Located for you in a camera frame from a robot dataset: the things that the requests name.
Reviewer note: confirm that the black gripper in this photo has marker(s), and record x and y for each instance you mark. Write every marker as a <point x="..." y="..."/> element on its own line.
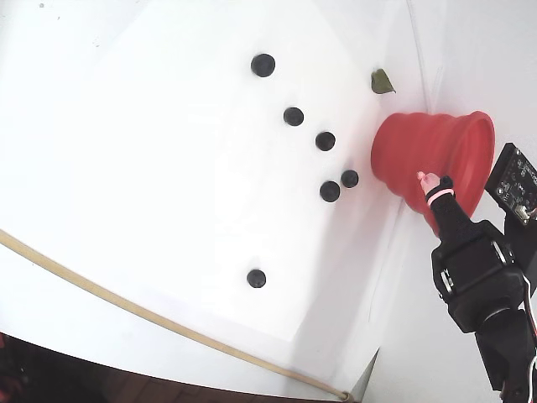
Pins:
<point x="469" y="262"/>

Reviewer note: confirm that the green leaf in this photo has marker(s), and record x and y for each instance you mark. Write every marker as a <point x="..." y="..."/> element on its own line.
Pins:
<point x="381" y="82"/>

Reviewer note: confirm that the red collapsible silicone cup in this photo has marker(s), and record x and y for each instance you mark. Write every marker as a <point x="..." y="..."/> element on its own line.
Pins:
<point x="419" y="142"/>

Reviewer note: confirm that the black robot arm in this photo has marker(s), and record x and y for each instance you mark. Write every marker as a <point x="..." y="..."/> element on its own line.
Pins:
<point x="503" y="348"/>

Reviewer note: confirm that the dark blueberry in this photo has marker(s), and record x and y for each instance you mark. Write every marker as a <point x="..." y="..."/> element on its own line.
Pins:
<point x="293" y="116"/>
<point x="330" y="191"/>
<point x="349" y="178"/>
<point x="256" y="278"/>
<point x="263" y="65"/>
<point x="325" y="141"/>

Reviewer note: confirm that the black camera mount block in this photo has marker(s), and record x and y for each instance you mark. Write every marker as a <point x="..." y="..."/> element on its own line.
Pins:
<point x="526" y="252"/>

